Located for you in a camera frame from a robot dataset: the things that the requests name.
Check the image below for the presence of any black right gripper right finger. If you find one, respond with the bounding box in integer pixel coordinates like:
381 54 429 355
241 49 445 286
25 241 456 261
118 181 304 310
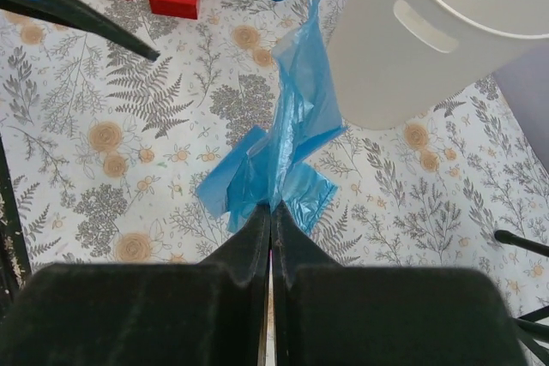
271 205 526 365

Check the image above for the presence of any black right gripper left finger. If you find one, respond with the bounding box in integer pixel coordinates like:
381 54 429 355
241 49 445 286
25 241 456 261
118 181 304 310
1 206 270 365

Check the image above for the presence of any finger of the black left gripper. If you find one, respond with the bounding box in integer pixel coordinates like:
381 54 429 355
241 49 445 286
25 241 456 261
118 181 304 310
1 0 160 62

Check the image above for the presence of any blue plastic trash bag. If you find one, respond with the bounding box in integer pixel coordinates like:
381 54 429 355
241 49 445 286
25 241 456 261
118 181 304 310
197 0 345 234

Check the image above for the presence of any white cylindrical trash bin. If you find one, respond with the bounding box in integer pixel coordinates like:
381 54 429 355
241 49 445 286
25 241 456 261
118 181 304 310
328 0 548 129

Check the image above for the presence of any black scratched base plate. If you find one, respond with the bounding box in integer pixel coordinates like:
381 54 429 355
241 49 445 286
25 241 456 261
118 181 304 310
1 145 32 317

